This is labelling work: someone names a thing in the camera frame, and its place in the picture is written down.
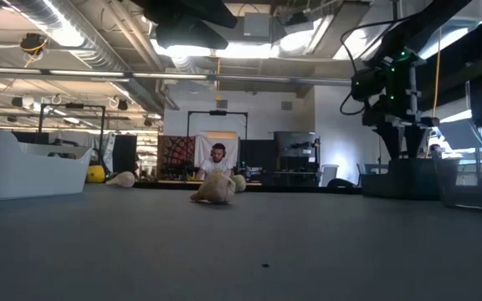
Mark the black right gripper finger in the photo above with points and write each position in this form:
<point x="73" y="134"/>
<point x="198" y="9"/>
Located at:
<point x="393" y="140"/>
<point x="416" y="140"/>

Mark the green round plush toy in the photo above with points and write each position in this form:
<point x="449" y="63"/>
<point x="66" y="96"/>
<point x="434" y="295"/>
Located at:
<point x="240" y="182"/>

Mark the brown ginger root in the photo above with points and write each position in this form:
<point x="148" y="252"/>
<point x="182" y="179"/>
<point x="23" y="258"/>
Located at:
<point x="216" y="189"/>

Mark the beige garlic bulb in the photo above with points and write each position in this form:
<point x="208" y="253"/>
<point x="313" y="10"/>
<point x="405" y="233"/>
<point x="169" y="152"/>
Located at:
<point x="123" y="180"/>

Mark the yellow lemon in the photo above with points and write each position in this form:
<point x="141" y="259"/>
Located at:
<point x="95" y="174"/>

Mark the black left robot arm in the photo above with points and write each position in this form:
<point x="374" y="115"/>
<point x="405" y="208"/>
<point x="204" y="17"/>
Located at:
<point x="191" y="25"/>

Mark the dark grey plastic basket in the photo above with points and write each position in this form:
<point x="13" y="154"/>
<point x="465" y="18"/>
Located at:
<point x="400" y="180"/>

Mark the grey tilted monitor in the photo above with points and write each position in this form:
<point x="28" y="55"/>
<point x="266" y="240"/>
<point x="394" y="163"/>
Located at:
<point x="460" y="134"/>

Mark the black rounded chair back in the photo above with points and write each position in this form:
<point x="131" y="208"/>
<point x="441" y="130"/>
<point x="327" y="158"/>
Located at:
<point x="341" y="183"/>

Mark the white bin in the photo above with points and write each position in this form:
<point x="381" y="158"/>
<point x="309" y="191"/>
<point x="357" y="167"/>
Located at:
<point x="329" y="173"/>

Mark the black equipment rack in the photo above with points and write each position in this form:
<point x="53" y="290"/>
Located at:
<point x="295" y="146"/>

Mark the black partition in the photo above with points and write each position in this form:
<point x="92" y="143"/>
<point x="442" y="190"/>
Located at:
<point x="257" y="152"/>

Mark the bright ceiling light panel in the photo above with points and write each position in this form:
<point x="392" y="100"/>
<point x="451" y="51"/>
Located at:
<point x="249" y="50"/>

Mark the grey ceiling box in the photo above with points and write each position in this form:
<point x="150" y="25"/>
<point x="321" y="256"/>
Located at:
<point x="257" y="24"/>

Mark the person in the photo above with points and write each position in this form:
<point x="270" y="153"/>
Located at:
<point x="216" y="163"/>

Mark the white hanging sheet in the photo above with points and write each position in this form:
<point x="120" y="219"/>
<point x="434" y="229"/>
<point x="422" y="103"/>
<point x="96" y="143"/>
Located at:
<point x="205" y="144"/>

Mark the patterned red tapestry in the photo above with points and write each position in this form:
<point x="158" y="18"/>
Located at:
<point x="176" y="156"/>

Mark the wooden table top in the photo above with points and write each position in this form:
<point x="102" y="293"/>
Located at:
<point x="170" y="182"/>

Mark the long tube light bar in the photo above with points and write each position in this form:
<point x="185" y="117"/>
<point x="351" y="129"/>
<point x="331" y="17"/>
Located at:
<point x="161" y="76"/>

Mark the black upright panel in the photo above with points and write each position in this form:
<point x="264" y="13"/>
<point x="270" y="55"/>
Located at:
<point x="124" y="152"/>

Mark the white plastic basket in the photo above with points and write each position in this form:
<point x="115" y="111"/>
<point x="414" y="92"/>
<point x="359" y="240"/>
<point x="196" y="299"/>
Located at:
<point x="23" y="171"/>

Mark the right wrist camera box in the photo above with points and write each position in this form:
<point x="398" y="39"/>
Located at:
<point x="366" y="83"/>

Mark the silver rectangular duct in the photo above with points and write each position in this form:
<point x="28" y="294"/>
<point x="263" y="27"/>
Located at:
<point x="463" y="42"/>

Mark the grey wall vent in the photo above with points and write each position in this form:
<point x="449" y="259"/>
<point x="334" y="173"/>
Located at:
<point x="286" y="105"/>
<point x="222" y="104"/>

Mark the black gantry frame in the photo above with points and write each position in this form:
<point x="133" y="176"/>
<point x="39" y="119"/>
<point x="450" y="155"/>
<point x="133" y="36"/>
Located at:
<point x="218" y="113"/>
<point x="73" y="106"/>

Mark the silver spiral duct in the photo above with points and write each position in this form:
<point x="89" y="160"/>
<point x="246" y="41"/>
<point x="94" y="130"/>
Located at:
<point x="111" y="62"/>

